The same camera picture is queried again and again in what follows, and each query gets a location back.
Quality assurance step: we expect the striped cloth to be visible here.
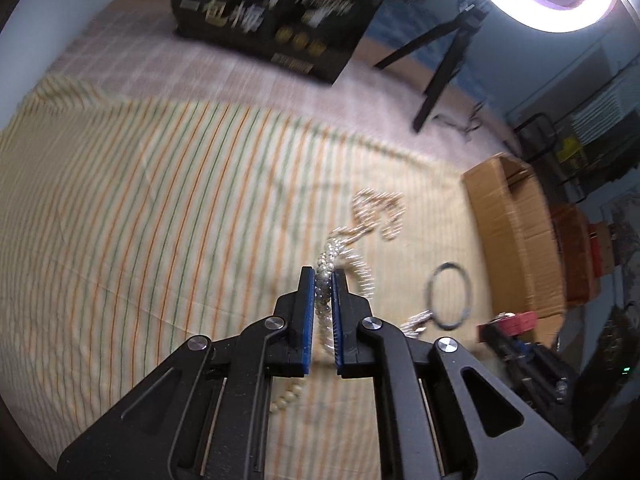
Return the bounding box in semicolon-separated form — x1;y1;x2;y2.
0;81;507;480

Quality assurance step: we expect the white slatted rack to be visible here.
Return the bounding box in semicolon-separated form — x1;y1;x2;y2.
569;81;627;147

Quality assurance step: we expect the black power cable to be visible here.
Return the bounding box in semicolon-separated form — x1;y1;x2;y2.
432;100;489;144

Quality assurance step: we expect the blue patterned bed sheet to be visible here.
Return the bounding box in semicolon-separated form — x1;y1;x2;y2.
357;0;507;106

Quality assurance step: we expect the beige rice pearl bracelet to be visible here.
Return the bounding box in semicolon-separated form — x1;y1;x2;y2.
327;188;407;247

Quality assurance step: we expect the black shoe rack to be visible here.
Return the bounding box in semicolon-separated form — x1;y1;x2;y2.
515;111;592;207

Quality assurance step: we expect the pink checked bed sheet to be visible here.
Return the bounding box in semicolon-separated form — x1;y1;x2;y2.
44;0;522;172

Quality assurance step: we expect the silver hair clip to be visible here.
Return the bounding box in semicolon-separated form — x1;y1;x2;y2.
401;310;434;339

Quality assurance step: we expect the cream bead bracelet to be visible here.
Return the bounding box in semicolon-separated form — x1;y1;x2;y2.
269;379;307;415

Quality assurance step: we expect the black tripod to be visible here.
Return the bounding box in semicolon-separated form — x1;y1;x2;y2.
373;2;489;134

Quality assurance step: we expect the yellow crate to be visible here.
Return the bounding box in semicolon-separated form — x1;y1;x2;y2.
556;136;584;164

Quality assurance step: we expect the shallow cardboard box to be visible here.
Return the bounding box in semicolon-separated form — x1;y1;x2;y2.
462;153;569;347

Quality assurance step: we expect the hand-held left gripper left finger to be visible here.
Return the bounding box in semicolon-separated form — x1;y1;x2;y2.
57;266;316;480

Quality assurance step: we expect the dark thin bangle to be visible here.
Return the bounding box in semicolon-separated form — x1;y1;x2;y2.
424;261;474;331

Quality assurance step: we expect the white pearl necklace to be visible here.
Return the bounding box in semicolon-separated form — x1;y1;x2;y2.
314;227;377;357

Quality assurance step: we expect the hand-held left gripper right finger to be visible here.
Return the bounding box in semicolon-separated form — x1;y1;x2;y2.
330;267;587;480

